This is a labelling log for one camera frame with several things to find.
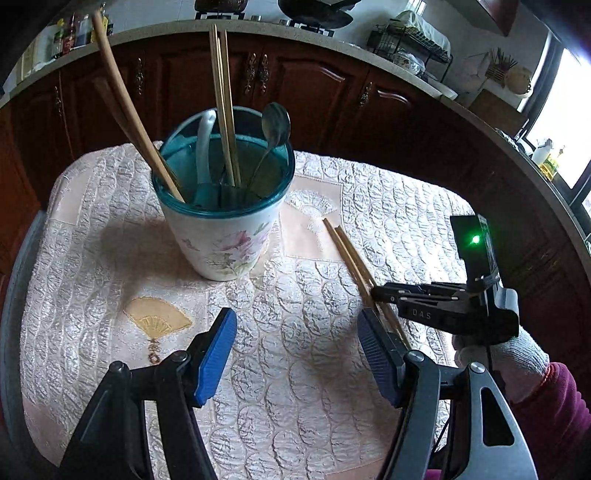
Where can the woven chopstick basket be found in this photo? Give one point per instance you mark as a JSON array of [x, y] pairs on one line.
[[501, 67]]

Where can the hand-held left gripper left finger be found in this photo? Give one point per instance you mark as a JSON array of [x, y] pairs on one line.
[[214, 360]]

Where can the light kitchen countertop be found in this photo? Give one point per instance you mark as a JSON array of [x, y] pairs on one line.
[[147, 28]]

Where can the white ceramic soup spoon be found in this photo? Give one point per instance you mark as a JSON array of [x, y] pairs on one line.
[[205, 152]]

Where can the person's right hand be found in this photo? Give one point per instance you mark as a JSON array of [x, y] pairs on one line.
[[517, 364]]

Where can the patterned ceramic bowl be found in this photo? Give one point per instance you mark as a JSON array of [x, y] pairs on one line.
[[408, 63]]

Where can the condiment bottle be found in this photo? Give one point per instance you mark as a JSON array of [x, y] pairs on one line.
[[64, 39], [106, 21], [82, 30]]

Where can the white plastic bottle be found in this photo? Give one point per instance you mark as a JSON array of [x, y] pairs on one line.
[[541, 152]]

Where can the yellow green bottle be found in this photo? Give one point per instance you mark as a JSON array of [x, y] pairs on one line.
[[556, 164]]

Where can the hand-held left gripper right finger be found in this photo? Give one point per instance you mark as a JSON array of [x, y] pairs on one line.
[[376, 355]]

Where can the brown cutting board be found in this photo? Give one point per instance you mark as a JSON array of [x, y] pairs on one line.
[[498, 113]]

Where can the gas stove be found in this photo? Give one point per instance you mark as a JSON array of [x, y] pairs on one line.
[[263, 21]]

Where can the person's right forearm maroon sleeve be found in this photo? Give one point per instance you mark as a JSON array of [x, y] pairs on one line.
[[554, 424]]

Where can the long wooden spoon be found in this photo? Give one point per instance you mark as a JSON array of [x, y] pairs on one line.
[[124, 97]]

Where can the dark cooking pot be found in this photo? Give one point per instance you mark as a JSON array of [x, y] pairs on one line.
[[221, 4]]

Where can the quilted cream tablecloth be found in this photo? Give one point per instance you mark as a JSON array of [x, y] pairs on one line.
[[286, 369]]

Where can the metal spoon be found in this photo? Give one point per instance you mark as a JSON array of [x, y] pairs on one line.
[[276, 124]]

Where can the round woven wall basket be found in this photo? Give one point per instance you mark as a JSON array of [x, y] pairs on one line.
[[519, 81]]

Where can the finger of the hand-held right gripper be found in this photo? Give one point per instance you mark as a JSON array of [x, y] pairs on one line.
[[415, 291], [429, 314]]

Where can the black wok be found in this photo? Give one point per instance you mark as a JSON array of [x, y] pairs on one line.
[[318, 11]]

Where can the floral utensil holder teal rim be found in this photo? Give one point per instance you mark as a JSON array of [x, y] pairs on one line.
[[221, 240]]

